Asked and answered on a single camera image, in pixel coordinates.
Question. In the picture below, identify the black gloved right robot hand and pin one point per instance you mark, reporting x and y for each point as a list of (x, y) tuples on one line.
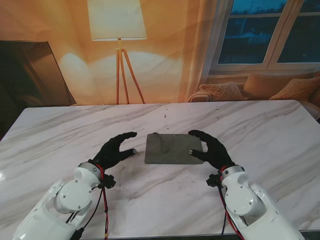
[(215, 152)]

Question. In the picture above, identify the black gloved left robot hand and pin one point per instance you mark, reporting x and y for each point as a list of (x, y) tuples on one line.
[(115, 152)]

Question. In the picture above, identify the grey fabric storage pouch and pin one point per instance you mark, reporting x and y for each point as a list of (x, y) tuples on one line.
[(172, 150)]

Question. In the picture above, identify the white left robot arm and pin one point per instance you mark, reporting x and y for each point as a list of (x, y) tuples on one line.
[(62, 202)]

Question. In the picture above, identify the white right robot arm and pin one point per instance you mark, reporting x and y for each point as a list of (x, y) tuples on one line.
[(250, 202)]

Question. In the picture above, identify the beige knit cushion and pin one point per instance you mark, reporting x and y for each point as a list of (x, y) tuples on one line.
[(220, 91)]

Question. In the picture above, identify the plain orange cushion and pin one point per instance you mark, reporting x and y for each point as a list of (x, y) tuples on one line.
[(262, 86)]

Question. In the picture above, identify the cream sheer curtain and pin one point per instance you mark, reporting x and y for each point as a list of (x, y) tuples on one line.
[(200, 50)]

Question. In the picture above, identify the orange knit cushion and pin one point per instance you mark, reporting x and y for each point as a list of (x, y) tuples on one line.
[(300, 88)]

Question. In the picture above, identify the beige sofa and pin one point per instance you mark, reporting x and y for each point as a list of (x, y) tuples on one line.
[(312, 107)]

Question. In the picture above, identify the white framed night window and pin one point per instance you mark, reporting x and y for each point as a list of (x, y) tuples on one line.
[(250, 37)]

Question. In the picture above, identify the tripod floor lamp white shade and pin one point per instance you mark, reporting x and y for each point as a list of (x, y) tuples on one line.
[(117, 20)]

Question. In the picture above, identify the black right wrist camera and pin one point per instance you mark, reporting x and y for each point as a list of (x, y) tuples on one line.
[(214, 180)]

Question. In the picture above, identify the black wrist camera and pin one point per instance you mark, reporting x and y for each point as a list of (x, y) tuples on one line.
[(108, 181), (214, 180)]

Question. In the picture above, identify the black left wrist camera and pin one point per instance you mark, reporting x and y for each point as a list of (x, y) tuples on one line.
[(108, 181)]

